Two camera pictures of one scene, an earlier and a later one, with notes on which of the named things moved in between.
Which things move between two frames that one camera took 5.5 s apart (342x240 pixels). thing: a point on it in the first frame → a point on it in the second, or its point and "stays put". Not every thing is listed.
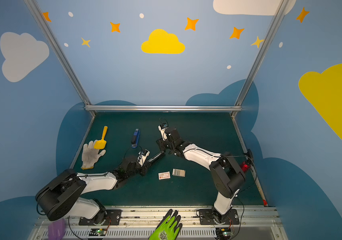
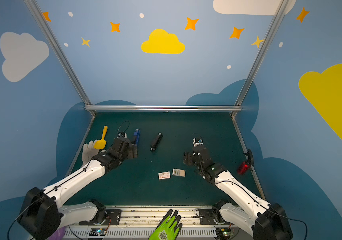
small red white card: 165,175 stays put
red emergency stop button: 244,167 stays put
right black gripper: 162,144 → 189,157
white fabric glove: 90,155 stays put
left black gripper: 146,163 → 132,149
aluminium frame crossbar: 163,108 stays put
